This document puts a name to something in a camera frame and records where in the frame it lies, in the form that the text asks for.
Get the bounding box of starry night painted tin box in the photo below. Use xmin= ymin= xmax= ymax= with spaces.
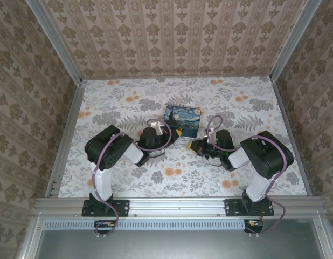
xmin=163 ymin=105 xmax=203 ymax=139

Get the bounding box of floral patterned table cover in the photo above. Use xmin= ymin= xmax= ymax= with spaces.
xmin=59 ymin=77 xmax=309 ymax=198

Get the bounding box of grey metal panel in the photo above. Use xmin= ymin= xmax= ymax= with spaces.
xmin=36 ymin=229 xmax=330 ymax=259

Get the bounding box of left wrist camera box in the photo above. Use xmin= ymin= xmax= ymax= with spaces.
xmin=147 ymin=120 xmax=167 ymax=135

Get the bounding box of aluminium mounting rail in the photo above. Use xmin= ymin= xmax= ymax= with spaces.
xmin=33 ymin=196 xmax=325 ymax=217

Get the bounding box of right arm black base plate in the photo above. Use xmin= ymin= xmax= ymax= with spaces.
xmin=224 ymin=199 xmax=275 ymax=217

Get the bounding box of right aluminium side rail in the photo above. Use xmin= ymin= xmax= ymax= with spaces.
xmin=270 ymin=80 xmax=313 ymax=197

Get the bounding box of aluminium side rail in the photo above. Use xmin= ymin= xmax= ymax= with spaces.
xmin=44 ymin=80 xmax=87 ymax=198
xmin=270 ymin=80 xmax=313 ymax=197

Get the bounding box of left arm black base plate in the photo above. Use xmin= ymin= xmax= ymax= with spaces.
xmin=81 ymin=199 xmax=130 ymax=217

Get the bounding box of slotted grey cable duct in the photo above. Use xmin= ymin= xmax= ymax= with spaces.
xmin=44 ymin=219 xmax=322 ymax=230

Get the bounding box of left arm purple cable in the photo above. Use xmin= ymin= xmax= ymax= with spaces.
xmin=91 ymin=118 xmax=172 ymax=238

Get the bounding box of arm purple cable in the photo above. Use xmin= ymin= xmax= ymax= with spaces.
xmin=91 ymin=118 xmax=172 ymax=238
xmin=205 ymin=115 xmax=289 ymax=237

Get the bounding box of left aluminium side rail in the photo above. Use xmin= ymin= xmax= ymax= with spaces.
xmin=44 ymin=80 xmax=87 ymax=198

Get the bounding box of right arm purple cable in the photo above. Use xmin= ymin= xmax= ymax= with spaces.
xmin=205 ymin=115 xmax=289 ymax=237

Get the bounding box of right aluminium corner post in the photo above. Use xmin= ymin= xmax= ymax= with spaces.
xmin=269 ymin=0 xmax=322 ymax=82

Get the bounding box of aluminium corner post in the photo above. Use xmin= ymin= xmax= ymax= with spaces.
xmin=25 ymin=0 xmax=84 ymax=84
xmin=269 ymin=0 xmax=322 ymax=82

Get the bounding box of left aluminium corner post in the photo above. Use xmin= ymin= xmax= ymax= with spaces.
xmin=25 ymin=0 xmax=84 ymax=84

